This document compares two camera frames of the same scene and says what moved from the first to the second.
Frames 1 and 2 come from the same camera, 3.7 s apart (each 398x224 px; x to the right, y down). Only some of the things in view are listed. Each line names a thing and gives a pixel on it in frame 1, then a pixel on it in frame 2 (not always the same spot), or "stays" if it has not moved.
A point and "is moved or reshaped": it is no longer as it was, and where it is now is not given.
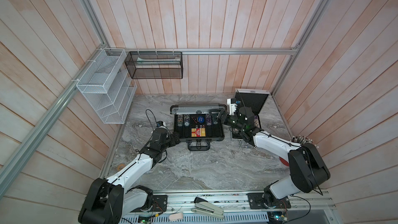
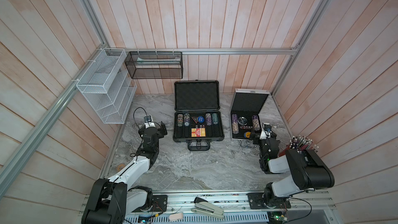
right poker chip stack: (256, 123) stays
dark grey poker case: (198, 124) is moved or reshaped
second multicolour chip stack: (186, 120) stays
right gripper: (222, 114) → (257, 138)
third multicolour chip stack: (208, 119) stays
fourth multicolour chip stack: (214, 119) stays
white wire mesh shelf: (107, 84) stays
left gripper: (173, 142) → (160, 134)
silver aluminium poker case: (255, 99) stays
